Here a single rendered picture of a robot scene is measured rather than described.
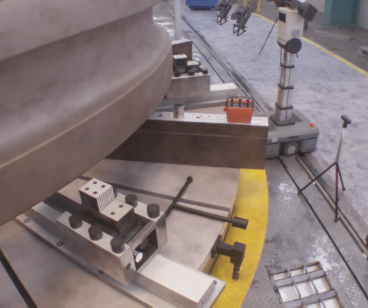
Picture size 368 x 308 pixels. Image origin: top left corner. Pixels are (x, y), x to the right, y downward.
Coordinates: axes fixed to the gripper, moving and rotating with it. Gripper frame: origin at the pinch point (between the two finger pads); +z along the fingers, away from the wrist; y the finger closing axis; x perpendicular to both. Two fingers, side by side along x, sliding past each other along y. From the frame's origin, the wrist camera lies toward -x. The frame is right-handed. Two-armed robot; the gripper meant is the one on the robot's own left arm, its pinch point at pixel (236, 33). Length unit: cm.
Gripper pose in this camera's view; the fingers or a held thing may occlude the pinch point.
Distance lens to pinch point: 270.8
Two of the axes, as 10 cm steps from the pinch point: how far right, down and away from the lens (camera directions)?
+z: -4.6, 8.0, 3.9
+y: 1.8, 5.1, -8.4
